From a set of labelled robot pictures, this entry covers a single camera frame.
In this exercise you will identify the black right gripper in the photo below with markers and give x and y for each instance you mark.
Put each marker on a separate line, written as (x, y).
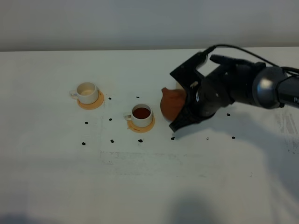
(205, 95)

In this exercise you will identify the brown clay teapot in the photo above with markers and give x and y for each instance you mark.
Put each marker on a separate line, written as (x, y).
(172, 103)

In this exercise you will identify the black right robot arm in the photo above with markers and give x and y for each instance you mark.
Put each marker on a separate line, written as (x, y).
(265, 87)

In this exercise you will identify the beige teapot saucer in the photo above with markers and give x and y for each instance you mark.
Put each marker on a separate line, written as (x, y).
(178, 86)

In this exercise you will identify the near white teacup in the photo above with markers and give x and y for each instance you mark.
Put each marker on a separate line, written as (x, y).
(141, 115)

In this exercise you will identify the white teacup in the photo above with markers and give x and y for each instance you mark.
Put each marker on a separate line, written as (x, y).
(141, 115)
(85, 93)

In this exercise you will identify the near orange coaster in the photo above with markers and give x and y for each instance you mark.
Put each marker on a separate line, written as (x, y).
(137, 129)

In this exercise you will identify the orange coaster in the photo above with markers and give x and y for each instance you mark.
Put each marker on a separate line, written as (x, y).
(95, 104)
(137, 129)

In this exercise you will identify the far orange coaster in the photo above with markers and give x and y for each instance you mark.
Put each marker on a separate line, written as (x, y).
(95, 104)

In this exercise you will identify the far white teacup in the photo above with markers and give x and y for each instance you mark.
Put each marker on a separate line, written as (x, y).
(85, 93)

